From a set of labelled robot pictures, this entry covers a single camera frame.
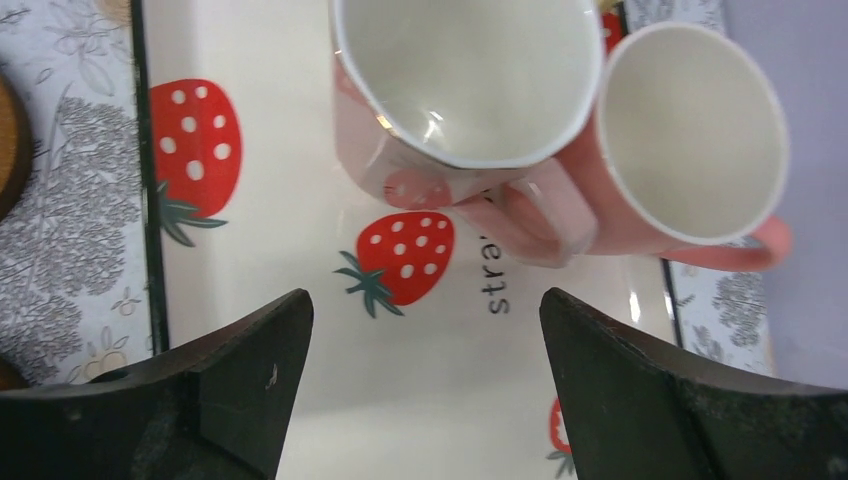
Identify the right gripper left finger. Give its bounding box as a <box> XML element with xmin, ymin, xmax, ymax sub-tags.
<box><xmin>1</xmin><ymin>289</ymin><xmax>314</xmax><ymax>479</ymax></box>

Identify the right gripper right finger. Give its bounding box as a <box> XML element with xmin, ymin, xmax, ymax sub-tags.
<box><xmin>539</xmin><ymin>288</ymin><xmax>847</xmax><ymax>479</ymax></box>

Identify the strawberry print serving tray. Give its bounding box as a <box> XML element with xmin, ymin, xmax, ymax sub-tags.
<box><xmin>140</xmin><ymin>1</ymin><xmax>676</xmax><ymax>479</ymax></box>

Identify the brown coaster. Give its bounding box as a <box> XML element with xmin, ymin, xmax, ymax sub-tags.
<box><xmin>1</xmin><ymin>74</ymin><xmax>34</xmax><ymax>219</ymax></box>

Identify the pink mug front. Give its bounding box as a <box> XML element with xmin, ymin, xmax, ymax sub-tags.
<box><xmin>328</xmin><ymin>1</ymin><xmax>605</xmax><ymax>268</ymax></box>

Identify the pink mug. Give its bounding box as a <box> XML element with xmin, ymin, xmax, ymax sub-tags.
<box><xmin>557</xmin><ymin>21</ymin><xmax>792</xmax><ymax>272</ymax></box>
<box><xmin>328</xmin><ymin>1</ymin><xmax>605</xmax><ymax>268</ymax></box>

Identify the floral tablecloth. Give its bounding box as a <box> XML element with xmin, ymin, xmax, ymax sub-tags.
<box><xmin>0</xmin><ymin>0</ymin><xmax>776</xmax><ymax>392</ymax></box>

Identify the pink mug back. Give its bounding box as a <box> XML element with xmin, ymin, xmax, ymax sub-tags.
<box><xmin>557</xmin><ymin>21</ymin><xmax>792</xmax><ymax>272</ymax></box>

